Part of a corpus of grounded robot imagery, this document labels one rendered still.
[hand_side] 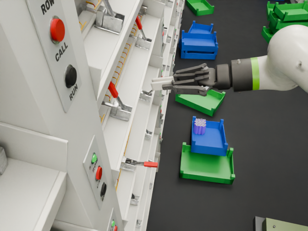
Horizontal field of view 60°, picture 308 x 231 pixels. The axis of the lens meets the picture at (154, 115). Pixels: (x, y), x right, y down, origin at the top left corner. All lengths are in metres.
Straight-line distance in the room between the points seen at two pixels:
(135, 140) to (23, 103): 0.59
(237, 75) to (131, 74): 0.29
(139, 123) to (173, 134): 0.96
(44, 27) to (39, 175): 0.13
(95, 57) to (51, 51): 0.17
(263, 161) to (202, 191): 0.44
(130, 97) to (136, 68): 0.10
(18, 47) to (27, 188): 0.13
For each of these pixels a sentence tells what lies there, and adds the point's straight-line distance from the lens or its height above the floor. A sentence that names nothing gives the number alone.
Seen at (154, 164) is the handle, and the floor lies 0.79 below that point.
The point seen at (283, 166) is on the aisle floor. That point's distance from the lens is 1.80.
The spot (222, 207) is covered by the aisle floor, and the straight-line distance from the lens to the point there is 1.55.
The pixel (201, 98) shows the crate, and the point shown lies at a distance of 2.03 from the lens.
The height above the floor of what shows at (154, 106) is 0.56.
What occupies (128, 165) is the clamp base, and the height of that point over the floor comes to 0.78.
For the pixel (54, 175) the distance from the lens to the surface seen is 0.27.
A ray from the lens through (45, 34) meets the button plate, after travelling 0.21.
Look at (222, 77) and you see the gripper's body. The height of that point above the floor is 0.90.
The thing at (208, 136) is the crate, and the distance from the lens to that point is 1.74.
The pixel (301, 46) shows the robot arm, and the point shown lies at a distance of 0.66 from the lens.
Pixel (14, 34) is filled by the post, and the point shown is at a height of 1.29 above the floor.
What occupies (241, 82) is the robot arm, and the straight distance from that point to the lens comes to 0.78.
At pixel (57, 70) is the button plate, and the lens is 0.22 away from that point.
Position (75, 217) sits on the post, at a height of 1.04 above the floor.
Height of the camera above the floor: 1.37
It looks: 47 degrees down
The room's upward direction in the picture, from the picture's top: straight up
